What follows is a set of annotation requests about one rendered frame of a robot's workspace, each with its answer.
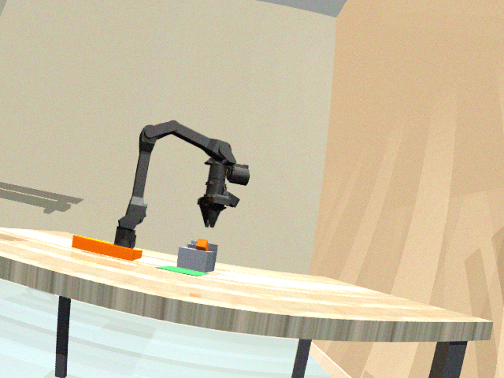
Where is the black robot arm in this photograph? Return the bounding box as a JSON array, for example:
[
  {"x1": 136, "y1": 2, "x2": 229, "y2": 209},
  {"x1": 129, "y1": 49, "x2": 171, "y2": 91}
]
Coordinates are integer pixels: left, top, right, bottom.
[{"x1": 114, "y1": 120, "x2": 250, "y2": 249}]

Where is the orange l-shaped part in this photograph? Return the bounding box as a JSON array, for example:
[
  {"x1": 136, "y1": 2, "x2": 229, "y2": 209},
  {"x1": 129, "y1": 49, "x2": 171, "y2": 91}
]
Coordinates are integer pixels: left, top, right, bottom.
[{"x1": 196, "y1": 239, "x2": 209, "y2": 251}]

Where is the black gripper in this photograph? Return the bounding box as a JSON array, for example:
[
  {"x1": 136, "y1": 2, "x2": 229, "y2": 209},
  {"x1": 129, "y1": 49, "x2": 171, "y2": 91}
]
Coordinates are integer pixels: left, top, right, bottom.
[{"x1": 197, "y1": 178, "x2": 231, "y2": 228}]

